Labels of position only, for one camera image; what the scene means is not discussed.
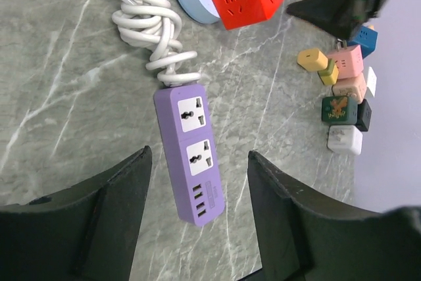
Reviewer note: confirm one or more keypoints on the purple power strip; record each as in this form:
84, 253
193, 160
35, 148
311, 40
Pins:
190, 151

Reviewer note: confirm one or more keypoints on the black cube socket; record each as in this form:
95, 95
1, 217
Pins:
364, 116

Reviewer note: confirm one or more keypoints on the blue cube socket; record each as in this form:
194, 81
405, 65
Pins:
367, 39

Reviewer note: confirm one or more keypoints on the white plug adapter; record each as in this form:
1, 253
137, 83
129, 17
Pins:
345, 139

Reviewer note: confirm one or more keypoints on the dark green cube socket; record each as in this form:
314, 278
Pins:
339, 110

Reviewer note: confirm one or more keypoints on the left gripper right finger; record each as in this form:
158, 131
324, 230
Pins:
306, 235

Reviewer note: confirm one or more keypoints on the white cube socket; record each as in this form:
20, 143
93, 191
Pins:
371, 82

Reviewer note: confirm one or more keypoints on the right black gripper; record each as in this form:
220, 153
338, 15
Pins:
339, 18

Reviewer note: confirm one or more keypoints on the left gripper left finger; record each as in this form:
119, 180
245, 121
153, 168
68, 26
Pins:
86, 232

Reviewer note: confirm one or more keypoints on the light pink cube socket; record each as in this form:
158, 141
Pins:
354, 87

